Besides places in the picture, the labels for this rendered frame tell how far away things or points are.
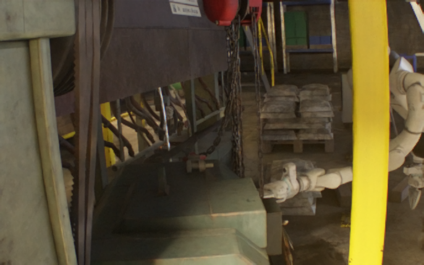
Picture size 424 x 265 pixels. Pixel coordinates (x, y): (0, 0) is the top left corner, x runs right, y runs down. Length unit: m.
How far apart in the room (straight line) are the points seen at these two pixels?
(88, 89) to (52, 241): 0.22
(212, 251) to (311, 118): 4.29
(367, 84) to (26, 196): 0.94
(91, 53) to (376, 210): 0.93
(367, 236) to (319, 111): 3.76
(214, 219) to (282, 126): 4.17
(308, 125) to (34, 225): 4.62
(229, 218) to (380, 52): 0.60
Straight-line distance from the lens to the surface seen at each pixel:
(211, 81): 3.25
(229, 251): 0.86
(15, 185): 0.54
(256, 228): 0.97
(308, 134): 5.11
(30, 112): 0.56
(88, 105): 0.67
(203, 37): 2.73
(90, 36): 0.66
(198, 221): 0.96
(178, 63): 2.34
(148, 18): 2.05
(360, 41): 1.24
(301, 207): 3.32
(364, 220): 1.34
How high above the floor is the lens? 1.21
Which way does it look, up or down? 10 degrees down
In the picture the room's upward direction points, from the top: 4 degrees counter-clockwise
